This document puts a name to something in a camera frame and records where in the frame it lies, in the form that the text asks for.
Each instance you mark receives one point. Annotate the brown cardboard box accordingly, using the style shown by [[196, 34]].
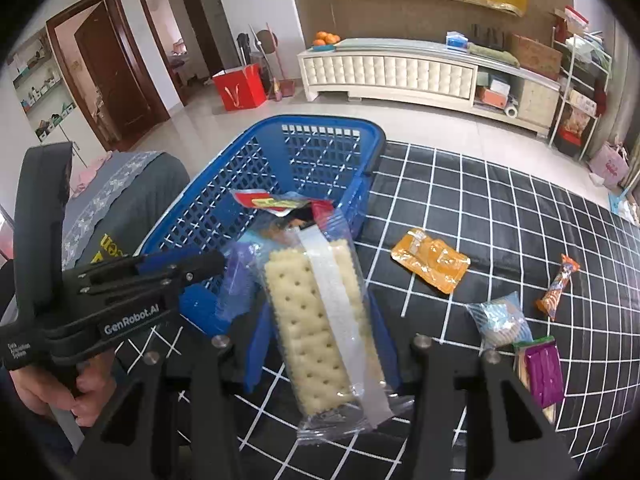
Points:
[[537, 55]]

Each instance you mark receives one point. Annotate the green folded cloth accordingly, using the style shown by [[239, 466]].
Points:
[[492, 55]]

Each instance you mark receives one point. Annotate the red and yellow snack packet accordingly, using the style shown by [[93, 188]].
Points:
[[270, 202]]

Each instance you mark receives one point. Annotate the grey covered seat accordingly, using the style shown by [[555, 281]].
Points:
[[140, 195]]

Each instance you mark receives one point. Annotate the orange sausage packet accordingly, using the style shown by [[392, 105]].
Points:
[[557, 285]]

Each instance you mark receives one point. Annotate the orange snack packet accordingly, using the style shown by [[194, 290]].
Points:
[[430, 260]]

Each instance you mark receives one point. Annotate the blue tissue box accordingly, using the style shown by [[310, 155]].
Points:
[[457, 41]]

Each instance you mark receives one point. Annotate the purple snack packet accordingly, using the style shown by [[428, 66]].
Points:
[[542, 375], [520, 367]]

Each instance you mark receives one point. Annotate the pile of oranges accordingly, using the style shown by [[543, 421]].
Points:
[[326, 38]]

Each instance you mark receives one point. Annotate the pink cloth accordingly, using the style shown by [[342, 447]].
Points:
[[90, 175]]

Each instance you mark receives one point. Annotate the white metal shelf rack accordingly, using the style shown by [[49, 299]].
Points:
[[556, 110]]

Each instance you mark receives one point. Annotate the lavender tube snack packet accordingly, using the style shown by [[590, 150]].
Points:
[[237, 280]]

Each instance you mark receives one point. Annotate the black checked tablecloth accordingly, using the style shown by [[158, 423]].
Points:
[[475, 210]]

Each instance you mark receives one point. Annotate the red paper bag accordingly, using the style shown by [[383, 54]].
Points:
[[240, 87]]

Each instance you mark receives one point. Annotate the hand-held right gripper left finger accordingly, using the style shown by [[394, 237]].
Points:
[[200, 410]]

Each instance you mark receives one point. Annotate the person's left hand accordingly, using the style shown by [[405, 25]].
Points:
[[92, 390]]

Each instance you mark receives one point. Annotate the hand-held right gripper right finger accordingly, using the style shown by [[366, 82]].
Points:
[[450, 410]]

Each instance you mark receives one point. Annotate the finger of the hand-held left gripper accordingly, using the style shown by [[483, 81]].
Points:
[[200, 262], [150, 285]]

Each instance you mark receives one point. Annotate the blue plastic basket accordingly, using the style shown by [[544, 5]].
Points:
[[320, 160]]

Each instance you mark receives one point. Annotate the white wall shelf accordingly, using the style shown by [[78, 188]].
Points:
[[42, 90]]

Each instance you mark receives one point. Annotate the pink paper bag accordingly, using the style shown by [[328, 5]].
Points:
[[609, 160]]

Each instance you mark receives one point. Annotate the dark wooden doorway frame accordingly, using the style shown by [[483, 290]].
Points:
[[200, 35]]

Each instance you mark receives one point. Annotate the dark wooden door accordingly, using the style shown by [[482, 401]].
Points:
[[110, 75]]

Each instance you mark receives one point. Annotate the white cracker packet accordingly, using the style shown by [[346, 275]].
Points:
[[310, 320]]

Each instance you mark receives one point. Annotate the clear cake packet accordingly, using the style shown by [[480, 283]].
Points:
[[500, 322]]

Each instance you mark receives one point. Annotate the orange box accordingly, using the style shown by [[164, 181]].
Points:
[[491, 97]]

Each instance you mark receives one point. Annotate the white tv cabinet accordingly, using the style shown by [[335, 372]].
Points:
[[390, 72]]

